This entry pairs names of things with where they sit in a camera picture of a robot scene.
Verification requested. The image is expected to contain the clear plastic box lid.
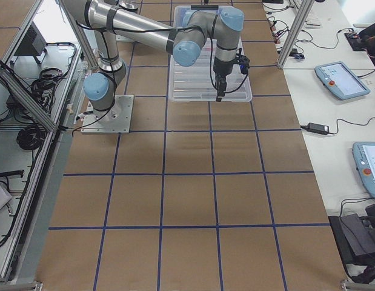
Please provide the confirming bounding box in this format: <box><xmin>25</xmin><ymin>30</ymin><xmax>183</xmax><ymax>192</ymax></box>
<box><xmin>168</xmin><ymin>40</ymin><xmax>252</xmax><ymax>102</ymax></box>

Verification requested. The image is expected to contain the black power adapter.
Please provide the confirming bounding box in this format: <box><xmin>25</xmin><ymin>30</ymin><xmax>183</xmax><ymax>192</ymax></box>
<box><xmin>308</xmin><ymin>122</ymin><xmax>330</xmax><ymax>135</ymax></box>

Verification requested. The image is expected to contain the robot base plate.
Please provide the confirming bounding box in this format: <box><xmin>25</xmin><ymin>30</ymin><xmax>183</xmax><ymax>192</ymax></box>
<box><xmin>81</xmin><ymin>95</ymin><xmax>134</xmax><ymax>134</ymax></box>

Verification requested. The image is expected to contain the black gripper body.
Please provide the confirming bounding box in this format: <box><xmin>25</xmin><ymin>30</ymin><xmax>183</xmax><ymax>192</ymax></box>
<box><xmin>213</xmin><ymin>56</ymin><xmax>234</xmax><ymax>87</ymax></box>

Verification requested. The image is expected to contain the blue teach pendant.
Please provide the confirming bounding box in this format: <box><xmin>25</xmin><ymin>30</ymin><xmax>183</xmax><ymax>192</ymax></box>
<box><xmin>352</xmin><ymin>142</ymin><xmax>375</xmax><ymax>198</ymax></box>
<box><xmin>314</xmin><ymin>61</ymin><xmax>370</xmax><ymax>100</ymax></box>

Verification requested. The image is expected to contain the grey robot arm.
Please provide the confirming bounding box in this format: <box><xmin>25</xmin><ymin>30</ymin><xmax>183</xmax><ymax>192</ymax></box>
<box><xmin>63</xmin><ymin>1</ymin><xmax>250</xmax><ymax>102</ymax></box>

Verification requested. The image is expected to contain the aluminium frame post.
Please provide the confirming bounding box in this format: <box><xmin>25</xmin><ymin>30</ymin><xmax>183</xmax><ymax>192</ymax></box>
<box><xmin>277</xmin><ymin>0</ymin><xmax>314</xmax><ymax>69</ymax></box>

